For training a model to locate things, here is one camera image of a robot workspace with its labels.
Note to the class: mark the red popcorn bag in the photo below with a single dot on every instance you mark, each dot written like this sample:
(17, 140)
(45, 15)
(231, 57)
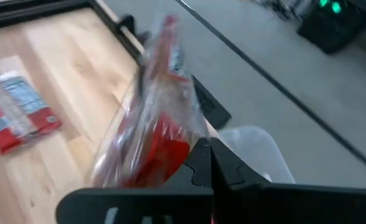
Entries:
(18, 118)
(158, 140)

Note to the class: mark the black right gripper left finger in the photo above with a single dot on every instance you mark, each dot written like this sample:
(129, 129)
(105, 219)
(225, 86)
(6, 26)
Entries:
(195, 169)

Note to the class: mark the black aluminium table frame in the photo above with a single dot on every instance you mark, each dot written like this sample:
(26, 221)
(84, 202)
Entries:
(30, 12)

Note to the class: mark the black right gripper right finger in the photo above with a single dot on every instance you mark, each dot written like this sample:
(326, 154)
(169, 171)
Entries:
(232, 171)

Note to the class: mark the clear plastic container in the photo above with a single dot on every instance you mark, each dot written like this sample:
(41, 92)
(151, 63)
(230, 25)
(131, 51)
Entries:
(257, 155)

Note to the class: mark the black box with green lights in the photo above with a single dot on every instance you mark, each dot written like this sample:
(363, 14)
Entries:
(332, 28)

